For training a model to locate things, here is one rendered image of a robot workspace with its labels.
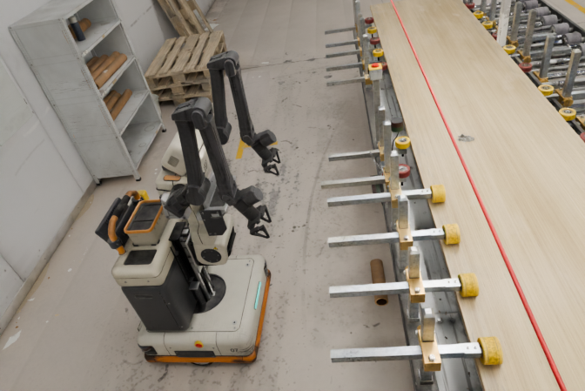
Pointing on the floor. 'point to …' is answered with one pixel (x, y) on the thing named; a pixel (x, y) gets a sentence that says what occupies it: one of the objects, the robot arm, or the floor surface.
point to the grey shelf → (141, 111)
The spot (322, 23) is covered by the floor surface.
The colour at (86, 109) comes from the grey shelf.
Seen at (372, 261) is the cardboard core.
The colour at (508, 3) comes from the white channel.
